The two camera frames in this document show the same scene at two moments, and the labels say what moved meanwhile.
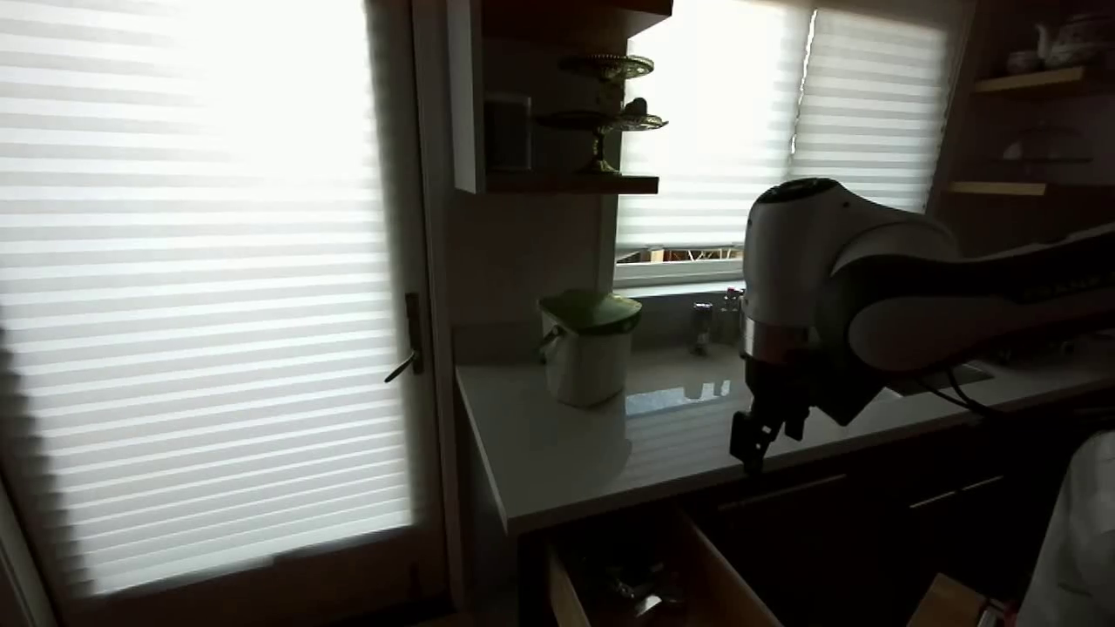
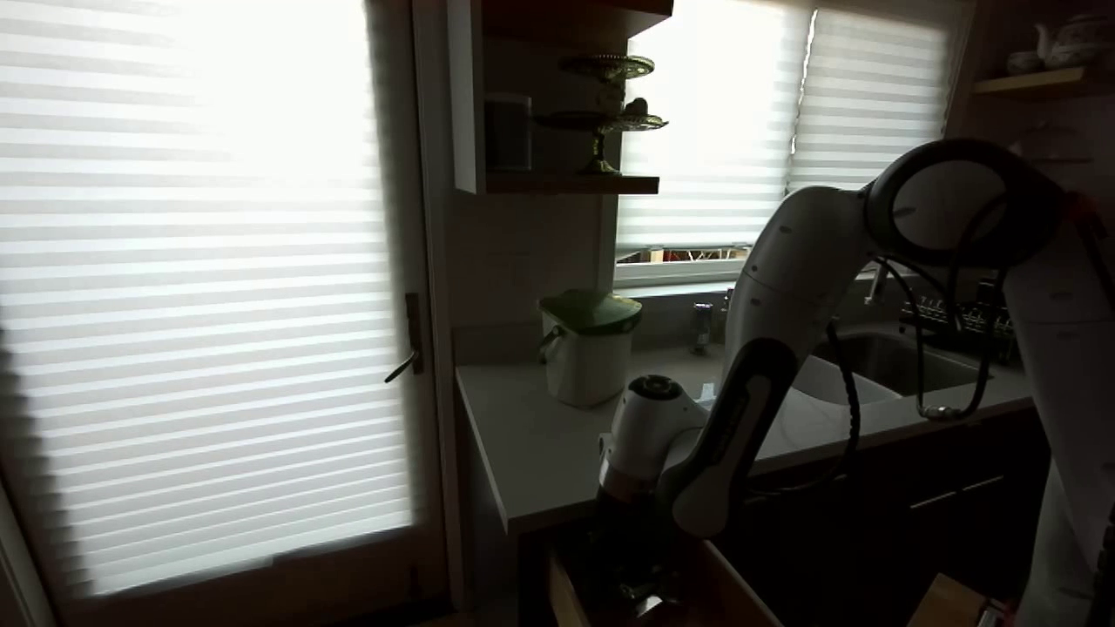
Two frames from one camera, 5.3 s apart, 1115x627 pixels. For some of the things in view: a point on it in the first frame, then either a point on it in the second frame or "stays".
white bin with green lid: x=586 y=342 stays
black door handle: x=416 y=325 stays
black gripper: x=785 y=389 → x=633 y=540
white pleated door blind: x=196 y=296 stays
